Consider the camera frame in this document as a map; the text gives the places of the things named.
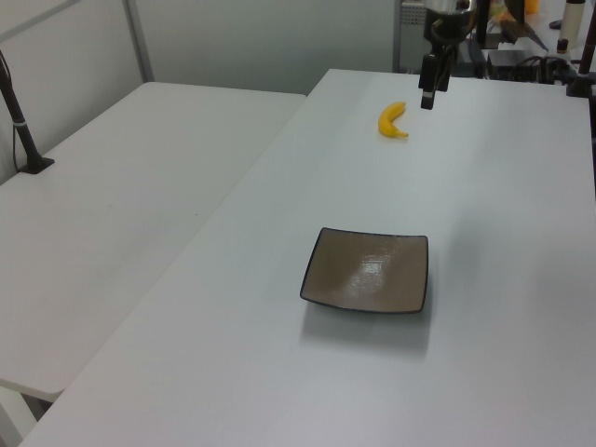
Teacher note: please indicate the black vertical post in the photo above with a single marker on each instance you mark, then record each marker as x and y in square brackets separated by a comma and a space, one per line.
[482, 23]

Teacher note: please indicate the white adjoining table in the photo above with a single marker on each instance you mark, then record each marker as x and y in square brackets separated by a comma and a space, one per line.
[116, 186]

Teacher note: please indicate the brown and black feathered object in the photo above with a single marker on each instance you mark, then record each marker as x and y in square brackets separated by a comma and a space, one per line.
[521, 32]

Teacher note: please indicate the black electronics box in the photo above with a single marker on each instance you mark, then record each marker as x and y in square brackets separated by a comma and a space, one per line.
[510, 63]

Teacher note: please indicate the yellow banana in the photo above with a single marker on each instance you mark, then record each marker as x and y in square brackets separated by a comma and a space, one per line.
[386, 123]

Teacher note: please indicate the black clamp camera stand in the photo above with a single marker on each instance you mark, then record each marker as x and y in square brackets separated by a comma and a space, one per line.
[582, 81]

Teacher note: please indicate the orange object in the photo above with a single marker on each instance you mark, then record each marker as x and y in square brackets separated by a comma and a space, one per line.
[532, 4]

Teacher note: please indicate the grey perforated computer case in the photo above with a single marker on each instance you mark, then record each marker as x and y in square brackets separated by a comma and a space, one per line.
[407, 28]

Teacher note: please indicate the square brown ceramic plate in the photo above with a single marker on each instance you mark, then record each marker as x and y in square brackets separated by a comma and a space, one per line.
[363, 270]

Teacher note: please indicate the dark robot gripper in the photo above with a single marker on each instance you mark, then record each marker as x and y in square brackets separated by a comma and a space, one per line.
[447, 25]

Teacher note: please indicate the black stand with white band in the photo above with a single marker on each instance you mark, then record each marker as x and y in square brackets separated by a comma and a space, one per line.
[21, 135]

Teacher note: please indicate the white cylinder with black cap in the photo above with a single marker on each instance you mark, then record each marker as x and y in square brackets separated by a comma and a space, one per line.
[572, 21]

